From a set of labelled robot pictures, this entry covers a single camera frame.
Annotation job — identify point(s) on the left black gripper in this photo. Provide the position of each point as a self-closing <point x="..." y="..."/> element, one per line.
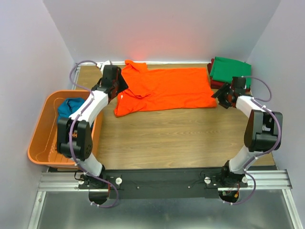
<point x="119" y="82"/>

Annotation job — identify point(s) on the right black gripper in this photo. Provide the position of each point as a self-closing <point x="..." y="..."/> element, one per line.
<point x="222" y="94"/>

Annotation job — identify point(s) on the orange t shirt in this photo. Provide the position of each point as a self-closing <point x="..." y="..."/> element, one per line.
<point x="163" y="89"/>

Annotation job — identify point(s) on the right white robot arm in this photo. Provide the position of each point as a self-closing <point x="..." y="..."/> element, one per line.
<point x="263" y="132"/>

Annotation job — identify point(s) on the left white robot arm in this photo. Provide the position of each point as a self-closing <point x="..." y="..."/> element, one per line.
<point x="74" y="135"/>

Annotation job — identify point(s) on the folded dark red t shirt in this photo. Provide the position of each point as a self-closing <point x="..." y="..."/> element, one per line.
<point x="215" y="83"/>

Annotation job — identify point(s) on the folded green t shirt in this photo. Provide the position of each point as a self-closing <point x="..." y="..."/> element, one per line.
<point x="228" y="69"/>

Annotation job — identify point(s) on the teal t shirt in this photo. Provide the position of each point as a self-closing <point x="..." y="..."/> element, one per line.
<point x="68" y="107"/>

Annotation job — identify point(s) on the orange plastic basket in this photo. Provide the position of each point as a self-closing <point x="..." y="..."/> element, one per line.
<point x="43" y="146"/>

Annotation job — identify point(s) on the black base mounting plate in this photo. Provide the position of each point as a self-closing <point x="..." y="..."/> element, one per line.
<point x="163" y="183"/>

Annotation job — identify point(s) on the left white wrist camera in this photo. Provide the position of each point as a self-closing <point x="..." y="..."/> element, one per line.
<point x="101" y="65"/>

